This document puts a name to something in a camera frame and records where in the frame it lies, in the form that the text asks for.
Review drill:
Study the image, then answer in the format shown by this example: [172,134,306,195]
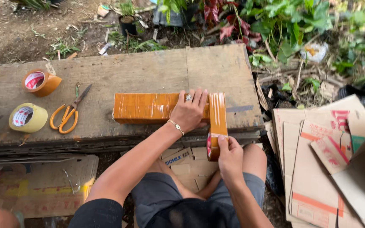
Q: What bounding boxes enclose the white plastic bag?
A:
[300,42,329,64]

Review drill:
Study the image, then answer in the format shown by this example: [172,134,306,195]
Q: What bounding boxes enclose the person's right hand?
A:
[218,135,244,182]

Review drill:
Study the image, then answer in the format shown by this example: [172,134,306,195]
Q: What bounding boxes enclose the green leafy plants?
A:
[157,0,365,83]

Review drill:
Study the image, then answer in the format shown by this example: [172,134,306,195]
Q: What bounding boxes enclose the grey grow bag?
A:
[153,4,199,28]

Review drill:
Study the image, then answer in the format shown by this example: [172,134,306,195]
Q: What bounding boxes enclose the grey shorts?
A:
[131,172,266,228]

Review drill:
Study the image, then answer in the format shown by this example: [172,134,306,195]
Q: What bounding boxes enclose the orange handled scissors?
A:
[49,83,93,135]

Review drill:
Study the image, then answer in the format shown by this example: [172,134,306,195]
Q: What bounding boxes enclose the person's right leg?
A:
[197,143,268,200]

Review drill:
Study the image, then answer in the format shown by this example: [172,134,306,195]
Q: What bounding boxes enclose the flat cardboard with blue print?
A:
[160,143,264,194]

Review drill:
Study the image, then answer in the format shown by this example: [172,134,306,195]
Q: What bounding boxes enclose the heap of flattened cardboard boxes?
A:
[264,94,365,228]

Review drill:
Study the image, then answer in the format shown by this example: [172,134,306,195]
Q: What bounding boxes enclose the flat yellow printed cardboard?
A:
[0,154,99,220]

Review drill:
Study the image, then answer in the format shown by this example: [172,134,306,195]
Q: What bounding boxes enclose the person's left leg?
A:
[146,158,207,201]

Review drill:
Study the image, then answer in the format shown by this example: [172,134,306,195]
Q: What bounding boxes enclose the black plastic sheet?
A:
[337,78,365,110]

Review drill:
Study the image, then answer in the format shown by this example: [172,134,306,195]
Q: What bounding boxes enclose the brown tape roll with strip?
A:
[206,92,229,162]

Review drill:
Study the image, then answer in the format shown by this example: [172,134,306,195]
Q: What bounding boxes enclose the gold bracelet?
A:
[167,119,185,137]

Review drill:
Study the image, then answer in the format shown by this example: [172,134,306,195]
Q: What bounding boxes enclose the person's leg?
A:
[146,158,207,201]
[197,143,268,200]

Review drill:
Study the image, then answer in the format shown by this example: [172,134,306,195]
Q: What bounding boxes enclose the red leaf plant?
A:
[203,0,263,43]

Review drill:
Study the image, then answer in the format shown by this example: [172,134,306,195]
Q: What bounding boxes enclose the black plant pot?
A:
[118,15,138,37]

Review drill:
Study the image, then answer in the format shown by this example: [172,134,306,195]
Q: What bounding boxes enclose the black shirt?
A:
[68,198,241,228]

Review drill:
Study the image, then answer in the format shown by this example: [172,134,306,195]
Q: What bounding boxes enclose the pale yellow tape roll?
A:
[8,103,49,134]

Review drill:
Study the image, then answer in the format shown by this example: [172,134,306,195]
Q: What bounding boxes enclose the person's left hand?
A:
[169,88,209,135]

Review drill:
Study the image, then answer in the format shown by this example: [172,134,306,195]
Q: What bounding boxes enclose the brown taped box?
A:
[112,92,211,125]

